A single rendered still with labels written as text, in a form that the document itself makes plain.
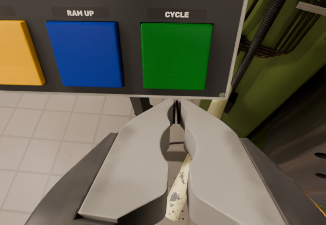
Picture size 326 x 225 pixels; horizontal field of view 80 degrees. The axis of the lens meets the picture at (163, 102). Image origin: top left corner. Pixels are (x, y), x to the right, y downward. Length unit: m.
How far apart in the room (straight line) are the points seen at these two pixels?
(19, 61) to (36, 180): 1.16
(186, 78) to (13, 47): 0.20
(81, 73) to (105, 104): 1.16
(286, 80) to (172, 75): 0.46
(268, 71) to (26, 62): 0.56
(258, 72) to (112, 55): 0.49
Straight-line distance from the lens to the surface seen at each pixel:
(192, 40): 0.22
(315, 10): 0.49
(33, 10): 0.26
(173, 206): 0.54
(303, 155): 0.55
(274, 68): 0.62
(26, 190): 1.42
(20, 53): 0.28
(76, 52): 0.24
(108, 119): 1.34
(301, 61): 0.59
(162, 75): 0.23
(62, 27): 0.24
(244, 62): 0.59
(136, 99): 0.54
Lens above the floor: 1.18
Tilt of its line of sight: 61 degrees down
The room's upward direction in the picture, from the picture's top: 2 degrees counter-clockwise
